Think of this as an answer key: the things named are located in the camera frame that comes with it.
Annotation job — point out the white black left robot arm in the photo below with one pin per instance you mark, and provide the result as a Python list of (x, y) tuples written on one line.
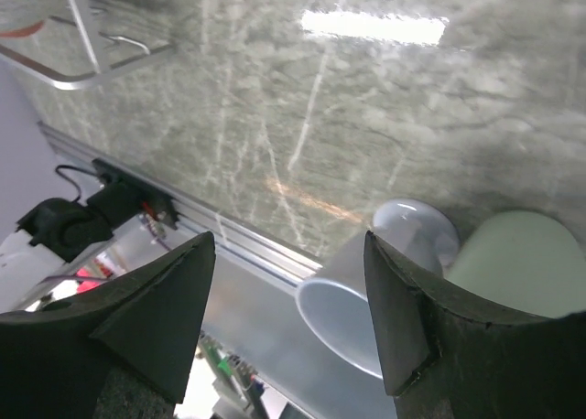
[(51, 235)]

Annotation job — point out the light green mug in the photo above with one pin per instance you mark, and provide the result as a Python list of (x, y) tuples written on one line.
[(524, 260)]

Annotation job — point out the light blue mug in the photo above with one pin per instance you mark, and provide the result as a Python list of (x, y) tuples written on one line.
[(333, 302)]

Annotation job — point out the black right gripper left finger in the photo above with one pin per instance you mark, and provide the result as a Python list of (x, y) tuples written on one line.
[(121, 350)]

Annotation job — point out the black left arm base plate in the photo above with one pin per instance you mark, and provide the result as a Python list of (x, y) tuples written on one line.
[(125, 195)]

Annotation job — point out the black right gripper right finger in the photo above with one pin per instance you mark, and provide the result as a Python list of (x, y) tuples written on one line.
[(445, 352)]

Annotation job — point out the silver wire dish rack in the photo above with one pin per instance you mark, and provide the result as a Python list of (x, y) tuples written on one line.
[(103, 70)]

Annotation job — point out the pink white mug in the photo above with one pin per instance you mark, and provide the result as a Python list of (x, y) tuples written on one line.
[(23, 32)]

